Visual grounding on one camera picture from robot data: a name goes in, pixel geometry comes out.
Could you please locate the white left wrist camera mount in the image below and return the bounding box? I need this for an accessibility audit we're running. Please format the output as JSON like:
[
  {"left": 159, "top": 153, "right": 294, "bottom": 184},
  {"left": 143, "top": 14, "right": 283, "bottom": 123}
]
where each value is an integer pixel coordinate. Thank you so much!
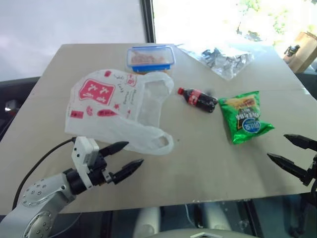
[{"left": 71, "top": 136, "right": 100, "bottom": 190}]

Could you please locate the black window frame post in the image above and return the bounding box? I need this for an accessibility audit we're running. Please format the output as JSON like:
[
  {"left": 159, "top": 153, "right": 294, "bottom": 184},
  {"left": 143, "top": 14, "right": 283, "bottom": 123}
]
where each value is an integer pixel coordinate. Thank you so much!
[{"left": 139, "top": 0, "right": 157, "bottom": 44}]

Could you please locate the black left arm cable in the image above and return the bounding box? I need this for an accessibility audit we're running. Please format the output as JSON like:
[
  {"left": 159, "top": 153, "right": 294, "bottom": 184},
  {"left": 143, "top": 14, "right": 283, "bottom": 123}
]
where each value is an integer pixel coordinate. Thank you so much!
[{"left": 12, "top": 137, "right": 76, "bottom": 211}]

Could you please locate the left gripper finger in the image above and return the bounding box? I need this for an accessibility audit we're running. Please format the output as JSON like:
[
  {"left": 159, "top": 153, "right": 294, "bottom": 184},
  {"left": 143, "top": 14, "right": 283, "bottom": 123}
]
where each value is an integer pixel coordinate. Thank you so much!
[
  {"left": 112, "top": 159, "right": 145, "bottom": 185},
  {"left": 99, "top": 141, "right": 130, "bottom": 158}
]

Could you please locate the blue-rimmed clear food container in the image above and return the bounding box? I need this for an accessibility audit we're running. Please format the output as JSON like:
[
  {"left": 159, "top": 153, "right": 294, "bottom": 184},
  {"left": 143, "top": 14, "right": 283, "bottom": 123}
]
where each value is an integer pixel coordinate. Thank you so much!
[{"left": 126, "top": 45, "right": 175, "bottom": 73}]

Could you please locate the crumpled silver foil bag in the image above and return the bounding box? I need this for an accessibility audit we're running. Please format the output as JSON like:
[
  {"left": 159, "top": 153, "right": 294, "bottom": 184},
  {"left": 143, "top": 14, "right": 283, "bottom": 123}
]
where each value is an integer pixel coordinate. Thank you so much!
[{"left": 176, "top": 43, "right": 256, "bottom": 81}]

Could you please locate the white red-printed plastic bag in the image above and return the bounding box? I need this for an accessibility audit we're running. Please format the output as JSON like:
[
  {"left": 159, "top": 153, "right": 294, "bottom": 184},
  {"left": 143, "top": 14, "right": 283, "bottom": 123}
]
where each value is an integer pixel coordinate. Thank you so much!
[{"left": 64, "top": 68, "right": 175, "bottom": 157}]

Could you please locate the green chip bag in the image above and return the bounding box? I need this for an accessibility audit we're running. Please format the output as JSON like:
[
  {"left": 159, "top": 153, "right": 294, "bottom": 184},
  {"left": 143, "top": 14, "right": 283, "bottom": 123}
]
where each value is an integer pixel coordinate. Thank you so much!
[{"left": 217, "top": 90, "right": 275, "bottom": 145}]

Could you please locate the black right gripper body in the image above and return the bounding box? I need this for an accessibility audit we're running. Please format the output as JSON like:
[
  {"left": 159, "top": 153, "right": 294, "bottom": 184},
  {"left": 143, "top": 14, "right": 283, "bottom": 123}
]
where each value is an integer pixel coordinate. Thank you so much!
[{"left": 300, "top": 153, "right": 317, "bottom": 187}]

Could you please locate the small black device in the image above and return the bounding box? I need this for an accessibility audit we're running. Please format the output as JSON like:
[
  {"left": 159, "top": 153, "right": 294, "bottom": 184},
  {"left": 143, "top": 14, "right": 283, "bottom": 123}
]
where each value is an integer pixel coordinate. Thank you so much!
[{"left": 284, "top": 44, "right": 301, "bottom": 57}]

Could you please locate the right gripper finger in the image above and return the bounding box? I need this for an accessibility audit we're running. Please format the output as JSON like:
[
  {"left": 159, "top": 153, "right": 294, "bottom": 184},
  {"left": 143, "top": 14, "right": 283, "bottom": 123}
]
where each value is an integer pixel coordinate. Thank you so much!
[
  {"left": 283, "top": 134, "right": 317, "bottom": 151},
  {"left": 266, "top": 153, "right": 310, "bottom": 179}
]

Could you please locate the small cola bottle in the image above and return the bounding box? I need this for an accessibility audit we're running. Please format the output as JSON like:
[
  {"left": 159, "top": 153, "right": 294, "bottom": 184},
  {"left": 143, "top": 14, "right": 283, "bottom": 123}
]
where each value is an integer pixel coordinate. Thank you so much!
[{"left": 177, "top": 87, "right": 219, "bottom": 114}]

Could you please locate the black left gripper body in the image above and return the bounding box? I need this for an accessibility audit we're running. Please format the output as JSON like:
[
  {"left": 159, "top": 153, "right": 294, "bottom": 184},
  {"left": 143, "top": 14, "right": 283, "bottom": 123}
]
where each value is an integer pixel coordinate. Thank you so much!
[{"left": 88, "top": 148, "right": 117, "bottom": 186}]

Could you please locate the grey rounded shape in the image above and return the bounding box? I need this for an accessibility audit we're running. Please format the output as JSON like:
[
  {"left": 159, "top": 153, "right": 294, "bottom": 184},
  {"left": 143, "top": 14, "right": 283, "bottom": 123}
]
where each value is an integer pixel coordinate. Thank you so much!
[{"left": 134, "top": 206, "right": 161, "bottom": 238}]

